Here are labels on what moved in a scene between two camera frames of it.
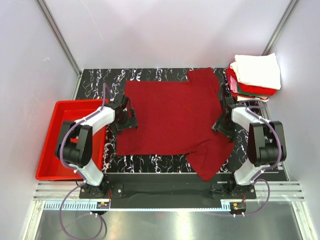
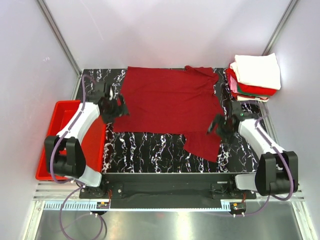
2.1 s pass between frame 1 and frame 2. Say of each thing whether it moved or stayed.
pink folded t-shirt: stayed
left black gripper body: moved
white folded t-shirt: stayed
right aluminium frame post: stayed
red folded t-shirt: stayed
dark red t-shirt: moved
